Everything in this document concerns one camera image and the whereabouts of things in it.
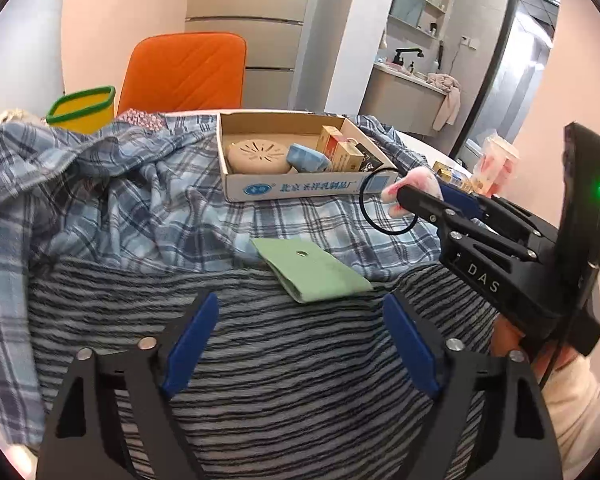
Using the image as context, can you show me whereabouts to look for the beige sink cabinet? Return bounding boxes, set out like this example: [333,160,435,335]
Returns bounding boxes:
[360,62,448,137]

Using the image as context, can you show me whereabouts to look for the black faucet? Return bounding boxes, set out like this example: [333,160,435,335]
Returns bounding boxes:
[394,48,425,72]

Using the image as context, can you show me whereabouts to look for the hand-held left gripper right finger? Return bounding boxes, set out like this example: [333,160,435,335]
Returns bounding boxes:
[382,292,565,480]

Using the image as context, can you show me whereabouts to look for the black pack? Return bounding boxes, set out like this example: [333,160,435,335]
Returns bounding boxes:
[352,142,385,171]

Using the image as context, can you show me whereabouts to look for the wall niche shelf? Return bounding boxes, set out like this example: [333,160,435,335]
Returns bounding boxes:
[420,0,453,40]

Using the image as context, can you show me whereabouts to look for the person's right hand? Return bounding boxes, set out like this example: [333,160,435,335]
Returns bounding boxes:
[489,316,581,386]

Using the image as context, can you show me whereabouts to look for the light blue soft pouch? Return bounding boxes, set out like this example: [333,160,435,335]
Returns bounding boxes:
[286,143,332,173]

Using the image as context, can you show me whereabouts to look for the person's right forearm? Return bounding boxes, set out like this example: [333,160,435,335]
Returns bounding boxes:
[542,360,600,480]

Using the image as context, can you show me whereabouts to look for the gold blue pack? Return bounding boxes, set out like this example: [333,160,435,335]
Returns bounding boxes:
[432,160,473,193]

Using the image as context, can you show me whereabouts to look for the green fabric pouch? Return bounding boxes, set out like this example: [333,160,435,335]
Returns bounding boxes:
[250,236,374,305]

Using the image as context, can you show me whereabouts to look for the purple floral cloth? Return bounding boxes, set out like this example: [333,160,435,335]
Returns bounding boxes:
[116,108,171,131]

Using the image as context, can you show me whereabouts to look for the pink bunny hair tie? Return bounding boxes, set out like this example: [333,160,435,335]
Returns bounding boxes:
[358,167,443,235]

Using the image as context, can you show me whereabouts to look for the blue plaid shirt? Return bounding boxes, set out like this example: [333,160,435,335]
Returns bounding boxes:
[0,110,476,448]

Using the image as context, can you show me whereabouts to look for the yellow basket green rim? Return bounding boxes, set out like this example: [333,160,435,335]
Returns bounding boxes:
[46,86,117,135]

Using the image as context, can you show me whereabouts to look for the yellow red pack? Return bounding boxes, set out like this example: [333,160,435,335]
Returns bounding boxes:
[316,126,346,156]

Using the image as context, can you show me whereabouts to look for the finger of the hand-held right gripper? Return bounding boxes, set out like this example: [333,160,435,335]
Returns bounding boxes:
[396,185,538,263]
[439,183,558,248]

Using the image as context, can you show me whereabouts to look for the shallow cardboard box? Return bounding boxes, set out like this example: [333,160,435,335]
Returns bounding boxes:
[216,111,401,203]

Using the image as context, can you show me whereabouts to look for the blue grey striped cloth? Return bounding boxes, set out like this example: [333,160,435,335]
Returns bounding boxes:
[27,255,503,480]

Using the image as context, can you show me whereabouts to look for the pink beige towel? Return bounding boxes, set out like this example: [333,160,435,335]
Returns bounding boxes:
[426,72,462,131]

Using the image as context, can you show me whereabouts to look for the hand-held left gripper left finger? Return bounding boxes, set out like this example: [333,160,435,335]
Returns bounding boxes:
[36,291,220,480]

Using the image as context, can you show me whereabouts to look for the clear plastic bag pink contents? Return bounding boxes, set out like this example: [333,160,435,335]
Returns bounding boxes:
[472,135,521,196]

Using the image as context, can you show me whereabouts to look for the orange chair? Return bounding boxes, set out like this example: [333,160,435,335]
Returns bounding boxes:
[116,32,247,116]

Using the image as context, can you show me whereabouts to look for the gold orange pack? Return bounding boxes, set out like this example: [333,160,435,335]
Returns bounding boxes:
[327,141,363,172]

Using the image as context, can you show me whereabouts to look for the beige round vented case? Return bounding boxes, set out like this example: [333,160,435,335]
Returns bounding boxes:
[228,137,291,175]

